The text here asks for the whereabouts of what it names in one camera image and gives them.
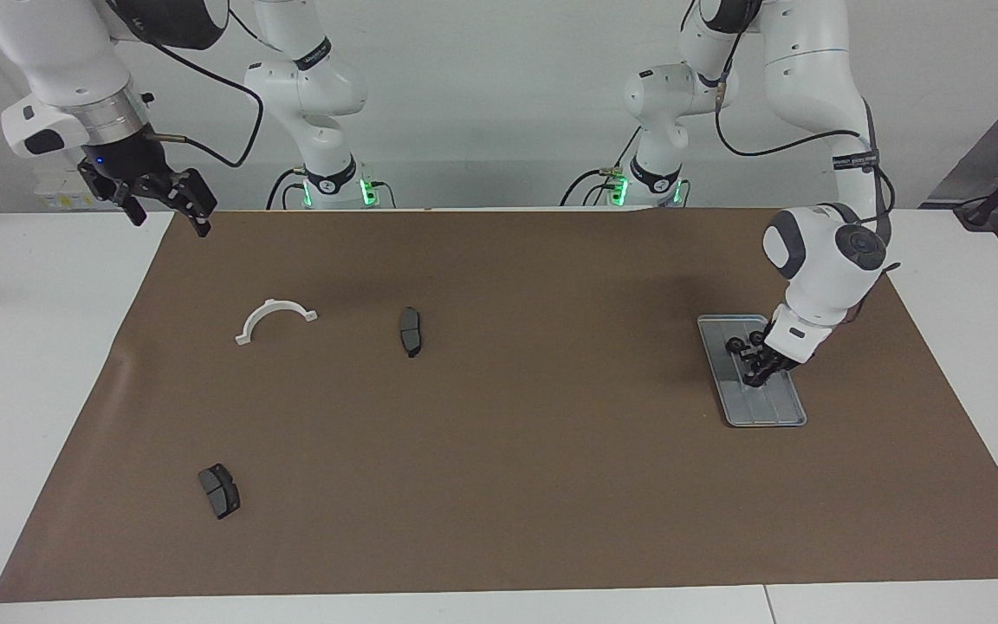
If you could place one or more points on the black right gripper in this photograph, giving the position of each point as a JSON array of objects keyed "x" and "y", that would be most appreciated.
[{"x": 122, "y": 165}]

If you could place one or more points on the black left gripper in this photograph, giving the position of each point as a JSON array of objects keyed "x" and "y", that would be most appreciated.
[{"x": 780, "y": 357}]

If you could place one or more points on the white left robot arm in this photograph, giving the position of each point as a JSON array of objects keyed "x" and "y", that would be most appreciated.
[{"x": 819, "y": 260}]

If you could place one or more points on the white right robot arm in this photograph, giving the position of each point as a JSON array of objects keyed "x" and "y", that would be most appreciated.
[{"x": 57, "y": 61}]

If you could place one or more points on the silver metal tray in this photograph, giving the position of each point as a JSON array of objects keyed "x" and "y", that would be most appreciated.
[{"x": 776, "y": 407}]

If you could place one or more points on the long grey brake pad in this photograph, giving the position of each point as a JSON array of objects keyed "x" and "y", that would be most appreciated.
[{"x": 410, "y": 331}]

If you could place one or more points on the brown table mat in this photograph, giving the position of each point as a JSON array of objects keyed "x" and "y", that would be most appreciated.
[{"x": 499, "y": 477}]

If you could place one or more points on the short grey brake pad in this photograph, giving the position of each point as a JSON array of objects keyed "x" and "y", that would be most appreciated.
[{"x": 219, "y": 490}]

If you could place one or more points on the white wall power box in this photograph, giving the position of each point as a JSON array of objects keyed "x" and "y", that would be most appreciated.
[{"x": 57, "y": 195}]

